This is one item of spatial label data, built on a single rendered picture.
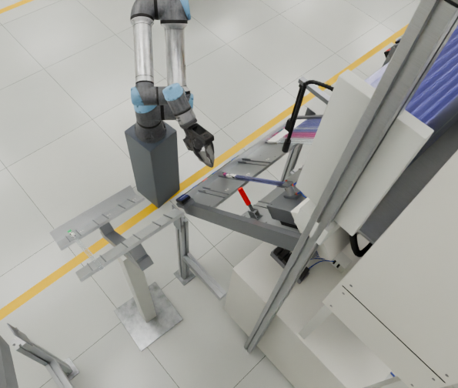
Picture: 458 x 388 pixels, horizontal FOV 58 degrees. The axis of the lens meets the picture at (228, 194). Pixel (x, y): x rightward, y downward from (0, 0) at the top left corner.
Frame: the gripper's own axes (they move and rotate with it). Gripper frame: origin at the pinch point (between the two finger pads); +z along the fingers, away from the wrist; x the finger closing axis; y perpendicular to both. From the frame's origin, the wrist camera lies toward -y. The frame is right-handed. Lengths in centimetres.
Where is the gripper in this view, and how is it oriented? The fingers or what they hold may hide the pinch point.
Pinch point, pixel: (212, 164)
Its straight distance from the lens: 173.3
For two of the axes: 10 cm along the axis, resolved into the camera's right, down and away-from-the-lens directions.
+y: -5.4, -1.2, 8.3
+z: 4.1, 8.2, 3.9
